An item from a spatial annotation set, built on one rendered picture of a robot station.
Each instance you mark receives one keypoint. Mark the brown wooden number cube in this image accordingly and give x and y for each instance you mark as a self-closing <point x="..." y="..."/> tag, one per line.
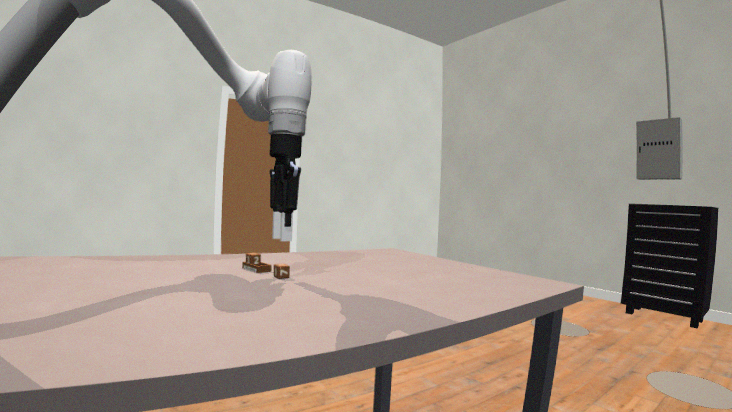
<point x="281" y="271"/>
<point x="253" y="258"/>

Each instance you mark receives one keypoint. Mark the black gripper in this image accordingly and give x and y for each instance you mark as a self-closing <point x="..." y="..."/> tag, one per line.
<point x="285" y="148"/>

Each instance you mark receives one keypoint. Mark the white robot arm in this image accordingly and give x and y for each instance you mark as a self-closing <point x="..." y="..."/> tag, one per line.
<point x="286" y="91"/>

